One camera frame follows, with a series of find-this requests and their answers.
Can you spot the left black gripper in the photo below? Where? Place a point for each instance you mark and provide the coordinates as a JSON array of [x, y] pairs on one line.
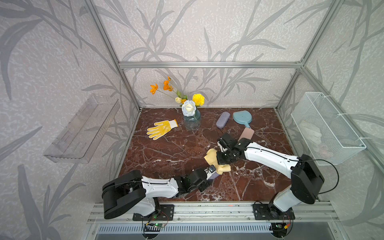
[[201, 189]]

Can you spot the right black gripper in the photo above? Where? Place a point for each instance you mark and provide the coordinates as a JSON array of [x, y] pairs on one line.
[[219, 162]]

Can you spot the lavender eyeglass case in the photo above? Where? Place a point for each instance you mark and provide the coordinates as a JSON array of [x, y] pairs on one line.
[[222, 120], [212, 176]]

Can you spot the yellow microfiber cloth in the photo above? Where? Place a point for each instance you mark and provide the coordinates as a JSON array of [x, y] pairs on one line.
[[211, 159]]

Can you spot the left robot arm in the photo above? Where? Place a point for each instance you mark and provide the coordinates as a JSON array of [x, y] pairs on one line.
[[138, 193]]

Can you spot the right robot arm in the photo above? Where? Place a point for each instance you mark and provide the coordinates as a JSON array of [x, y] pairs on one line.
[[306, 178]]

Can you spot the pink eyeglass case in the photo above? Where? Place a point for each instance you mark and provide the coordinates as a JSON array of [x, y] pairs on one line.
[[247, 134]]

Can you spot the teal hand mirror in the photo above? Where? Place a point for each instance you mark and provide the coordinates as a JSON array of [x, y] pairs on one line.
[[243, 118]]

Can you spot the glass vase with flowers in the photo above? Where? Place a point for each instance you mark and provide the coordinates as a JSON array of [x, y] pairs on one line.
[[191, 114]]

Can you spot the yellow work glove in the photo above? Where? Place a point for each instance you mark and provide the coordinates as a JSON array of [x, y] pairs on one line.
[[161, 128]]

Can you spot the aluminium mounting rail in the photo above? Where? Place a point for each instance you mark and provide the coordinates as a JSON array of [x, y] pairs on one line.
[[222, 212]]

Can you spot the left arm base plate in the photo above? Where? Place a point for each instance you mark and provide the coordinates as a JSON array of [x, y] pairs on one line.
[[165, 213]]

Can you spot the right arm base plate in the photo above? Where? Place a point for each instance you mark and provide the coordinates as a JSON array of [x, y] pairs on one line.
[[267, 213]]

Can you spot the white wire mesh basket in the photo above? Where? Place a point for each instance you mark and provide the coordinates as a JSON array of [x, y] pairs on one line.
[[325, 130]]

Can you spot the clear acrylic wall shelf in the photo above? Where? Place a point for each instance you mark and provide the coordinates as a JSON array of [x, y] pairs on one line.
[[79, 140]]

